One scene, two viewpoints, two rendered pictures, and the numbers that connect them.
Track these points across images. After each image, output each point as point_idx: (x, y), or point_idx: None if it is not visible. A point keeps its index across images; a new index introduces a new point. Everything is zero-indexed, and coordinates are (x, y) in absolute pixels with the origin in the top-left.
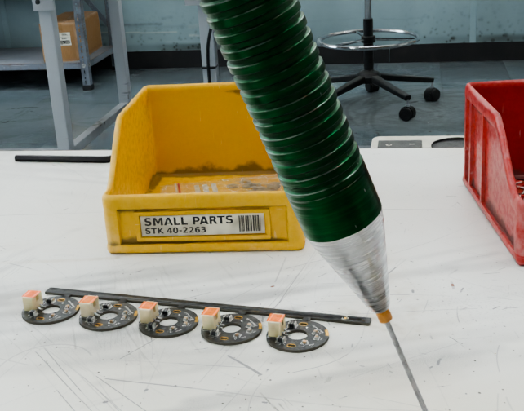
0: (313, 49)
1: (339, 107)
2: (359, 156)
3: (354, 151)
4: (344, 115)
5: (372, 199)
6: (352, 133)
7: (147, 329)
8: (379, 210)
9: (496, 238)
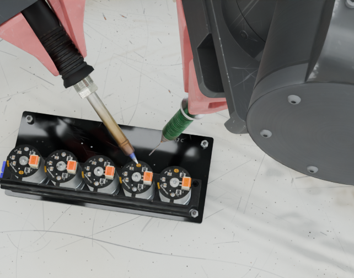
0: (175, 114)
1: (170, 119)
2: (166, 127)
3: (167, 122)
4: (169, 123)
5: (164, 126)
6: (167, 123)
7: None
8: (162, 128)
9: None
